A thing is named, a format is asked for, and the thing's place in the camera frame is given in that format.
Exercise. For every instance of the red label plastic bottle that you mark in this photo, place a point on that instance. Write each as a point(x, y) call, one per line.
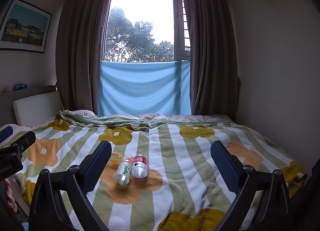
point(140, 166)

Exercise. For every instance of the light blue hanging cloth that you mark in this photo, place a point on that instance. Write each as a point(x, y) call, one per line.
point(144, 88)

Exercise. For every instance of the blue object on shelf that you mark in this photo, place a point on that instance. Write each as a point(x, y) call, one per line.
point(20, 86)

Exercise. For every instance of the right brown curtain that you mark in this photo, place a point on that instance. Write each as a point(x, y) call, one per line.
point(214, 82)

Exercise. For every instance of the dark headboard shelf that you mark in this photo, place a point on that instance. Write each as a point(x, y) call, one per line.
point(7, 99)

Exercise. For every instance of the person's left hand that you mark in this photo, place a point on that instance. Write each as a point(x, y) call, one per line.
point(10, 198)

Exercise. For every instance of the left brown curtain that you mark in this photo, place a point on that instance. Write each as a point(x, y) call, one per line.
point(79, 49)

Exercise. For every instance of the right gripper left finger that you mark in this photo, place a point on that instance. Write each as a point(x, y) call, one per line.
point(48, 211)

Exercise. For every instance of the green label plastic bottle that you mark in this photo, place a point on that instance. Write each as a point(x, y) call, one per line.
point(123, 172)

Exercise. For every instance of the white padded headboard cushion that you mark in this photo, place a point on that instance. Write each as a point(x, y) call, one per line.
point(35, 110)

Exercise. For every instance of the framed city poster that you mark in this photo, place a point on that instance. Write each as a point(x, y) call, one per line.
point(25, 28)

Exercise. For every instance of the orange object on shelf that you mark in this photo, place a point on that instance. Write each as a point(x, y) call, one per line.
point(7, 90)

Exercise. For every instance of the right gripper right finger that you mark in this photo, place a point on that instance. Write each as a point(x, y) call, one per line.
point(243, 180)

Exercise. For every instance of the brown curtain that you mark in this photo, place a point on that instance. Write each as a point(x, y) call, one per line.
point(214, 82)
point(79, 49)

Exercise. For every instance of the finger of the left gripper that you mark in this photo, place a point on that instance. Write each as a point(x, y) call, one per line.
point(23, 143)
point(6, 133)

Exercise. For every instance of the small amber glass cup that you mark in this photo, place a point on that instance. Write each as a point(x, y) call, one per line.
point(115, 160)

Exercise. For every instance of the striped flower pattern blanket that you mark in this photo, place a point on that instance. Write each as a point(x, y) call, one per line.
point(183, 190)

